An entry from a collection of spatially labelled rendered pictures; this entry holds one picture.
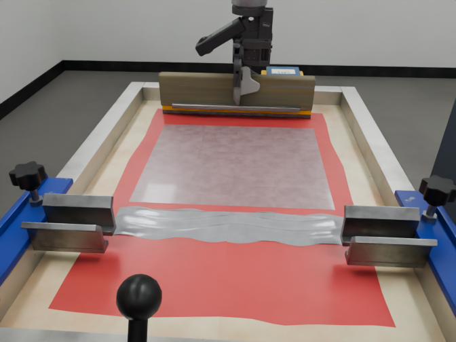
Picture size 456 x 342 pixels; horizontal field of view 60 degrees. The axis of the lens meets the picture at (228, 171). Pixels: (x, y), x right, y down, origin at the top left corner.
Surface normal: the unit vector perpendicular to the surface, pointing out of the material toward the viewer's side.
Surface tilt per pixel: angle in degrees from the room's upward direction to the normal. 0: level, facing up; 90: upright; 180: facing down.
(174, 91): 89
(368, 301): 0
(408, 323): 0
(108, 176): 0
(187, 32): 90
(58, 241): 90
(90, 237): 90
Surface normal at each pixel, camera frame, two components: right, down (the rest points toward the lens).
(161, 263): 0.00, -0.85
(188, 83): -0.08, 0.52
